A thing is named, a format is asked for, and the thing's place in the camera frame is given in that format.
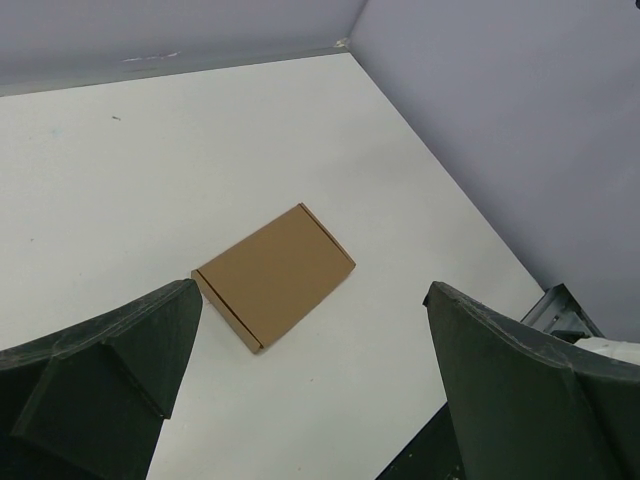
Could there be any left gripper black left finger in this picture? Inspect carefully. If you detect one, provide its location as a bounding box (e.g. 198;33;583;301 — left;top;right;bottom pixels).
1;279;203;479

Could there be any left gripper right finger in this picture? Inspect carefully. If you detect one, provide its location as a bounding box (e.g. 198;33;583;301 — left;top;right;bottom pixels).
424;282;639;479

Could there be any brown cardboard box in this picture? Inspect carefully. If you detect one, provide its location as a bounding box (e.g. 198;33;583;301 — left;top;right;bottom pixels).
191;203;356;354

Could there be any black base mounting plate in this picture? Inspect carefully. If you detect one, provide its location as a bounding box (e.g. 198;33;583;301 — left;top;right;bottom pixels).
372;283;609;480

